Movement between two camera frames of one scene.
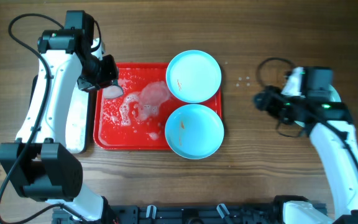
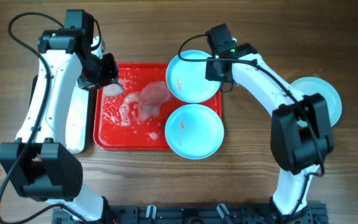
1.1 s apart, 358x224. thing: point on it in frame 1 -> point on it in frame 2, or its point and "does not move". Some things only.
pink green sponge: x=112 y=91 does not move
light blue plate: x=194 y=131 does not move
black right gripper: x=266 y=101 -> x=214 y=72
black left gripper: x=105 y=78 does not move
